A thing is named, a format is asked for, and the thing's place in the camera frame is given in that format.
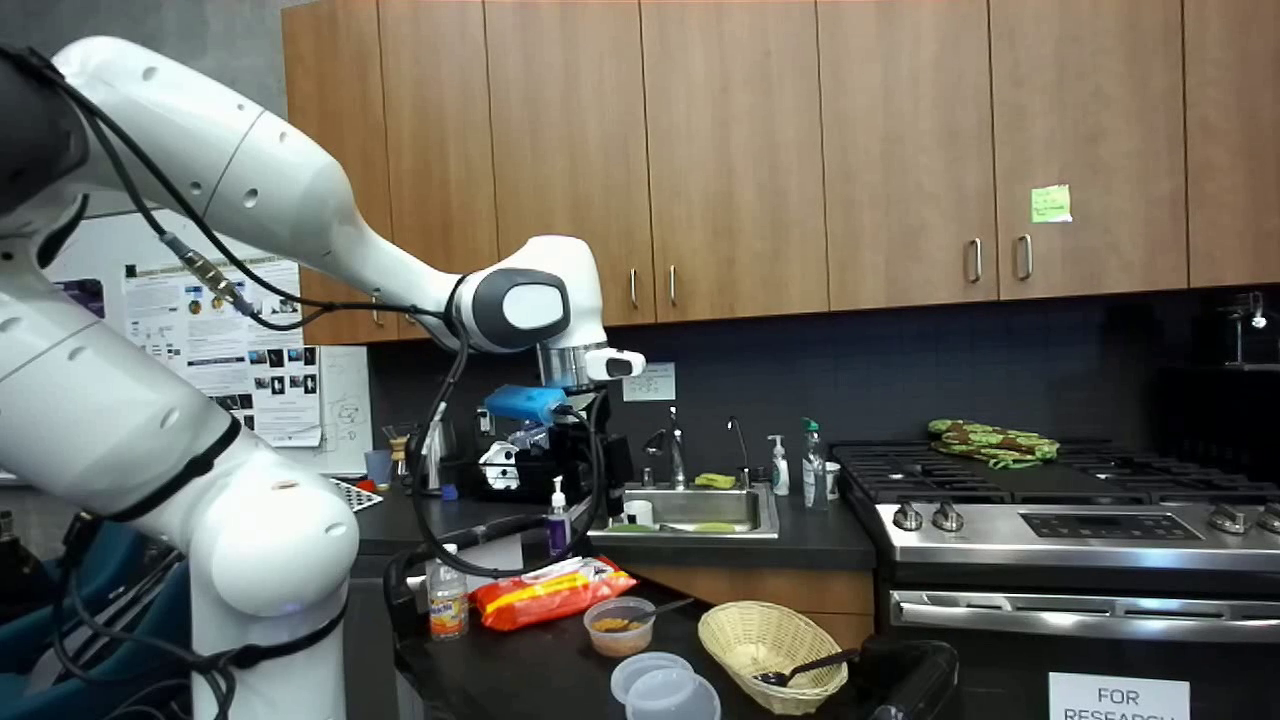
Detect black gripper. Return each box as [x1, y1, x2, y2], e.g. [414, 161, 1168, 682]
[474, 412, 589, 505]

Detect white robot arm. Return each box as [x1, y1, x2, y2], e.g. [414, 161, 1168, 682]
[0, 35, 644, 720]

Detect clear lunchbox with food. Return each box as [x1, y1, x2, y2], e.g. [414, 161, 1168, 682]
[582, 598, 650, 660]

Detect woven wicker basket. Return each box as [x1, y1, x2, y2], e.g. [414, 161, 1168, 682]
[695, 602, 849, 716]

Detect purple soap dispenser bottle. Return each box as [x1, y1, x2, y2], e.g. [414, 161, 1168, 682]
[549, 478, 572, 552]

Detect orange snack bag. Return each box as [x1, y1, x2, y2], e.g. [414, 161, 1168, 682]
[472, 558, 630, 632]

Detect stainless steel sink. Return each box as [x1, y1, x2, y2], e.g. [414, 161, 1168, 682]
[589, 489, 780, 542]

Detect small bottle orange liquid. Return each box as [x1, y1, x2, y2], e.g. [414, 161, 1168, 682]
[427, 561, 467, 639]

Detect clear plastic lid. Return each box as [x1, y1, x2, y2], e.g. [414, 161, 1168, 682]
[609, 651, 691, 705]

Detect white soap pump bottle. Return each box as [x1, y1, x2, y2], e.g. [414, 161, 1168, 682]
[766, 431, 792, 497]

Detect clear spray bottle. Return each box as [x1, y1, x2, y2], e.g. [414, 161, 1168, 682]
[800, 416, 824, 510]

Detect wooden upper cabinets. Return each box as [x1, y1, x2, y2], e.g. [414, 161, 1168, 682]
[283, 0, 1280, 324]

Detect stainless steel stove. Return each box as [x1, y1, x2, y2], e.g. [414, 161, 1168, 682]
[832, 442, 1280, 720]

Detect green sticky note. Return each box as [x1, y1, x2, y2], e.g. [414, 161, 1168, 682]
[1029, 186, 1070, 224]

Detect white sign on oven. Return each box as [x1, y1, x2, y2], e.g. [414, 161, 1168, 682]
[1049, 674, 1191, 720]

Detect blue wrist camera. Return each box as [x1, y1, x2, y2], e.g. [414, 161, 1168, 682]
[484, 386, 562, 424]

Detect white poster on wall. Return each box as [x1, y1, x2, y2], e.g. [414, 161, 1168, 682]
[43, 215, 370, 478]

